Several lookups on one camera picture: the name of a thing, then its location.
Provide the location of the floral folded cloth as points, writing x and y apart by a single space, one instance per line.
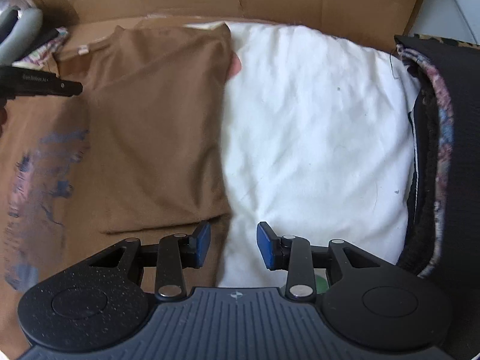
44 48

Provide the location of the cream bear print bedsheet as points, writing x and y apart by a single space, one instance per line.
315 141

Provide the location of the leopard print cloth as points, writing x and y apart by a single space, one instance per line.
432 121

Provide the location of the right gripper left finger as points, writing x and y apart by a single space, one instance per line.
176 253

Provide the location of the brown printed t-shirt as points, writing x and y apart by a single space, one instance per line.
137 154

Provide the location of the black folded garment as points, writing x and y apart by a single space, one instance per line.
458 271

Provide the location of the grey neck pillow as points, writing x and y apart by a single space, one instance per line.
22 35

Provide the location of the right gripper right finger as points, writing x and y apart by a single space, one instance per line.
292 254

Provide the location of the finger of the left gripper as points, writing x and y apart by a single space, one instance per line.
67 88

